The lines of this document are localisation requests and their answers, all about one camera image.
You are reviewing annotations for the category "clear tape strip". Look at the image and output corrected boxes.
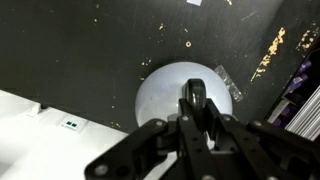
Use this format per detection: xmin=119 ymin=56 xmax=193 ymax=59
xmin=214 ymin=64 xmax=244 ymax=103

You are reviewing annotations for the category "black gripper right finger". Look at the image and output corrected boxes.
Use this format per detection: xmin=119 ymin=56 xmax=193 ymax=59
xmin=203 ymin=97 xmax=320 ymax=180

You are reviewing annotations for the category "aluminium frame rail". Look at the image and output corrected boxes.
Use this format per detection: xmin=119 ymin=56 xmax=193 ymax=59
xmin=284 ymin=84 xmax=320 ymax=143

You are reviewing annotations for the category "grey kettle black handle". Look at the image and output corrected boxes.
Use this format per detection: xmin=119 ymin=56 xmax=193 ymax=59
xmin=134 ymin=61 xmax=234 ymax=150

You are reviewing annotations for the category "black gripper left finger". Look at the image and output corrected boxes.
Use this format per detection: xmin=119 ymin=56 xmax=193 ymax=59
xmin=84 ymin=97 xmax=214 ymax=180

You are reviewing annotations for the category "dark purple crate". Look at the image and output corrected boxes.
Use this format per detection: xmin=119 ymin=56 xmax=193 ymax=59
xmin=265 ymin=49 xmax=320 ymax=129

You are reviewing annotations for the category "white floor outlet box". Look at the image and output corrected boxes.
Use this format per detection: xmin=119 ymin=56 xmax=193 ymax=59
xmin=60 ymin=118 xmax=88 ymax=134

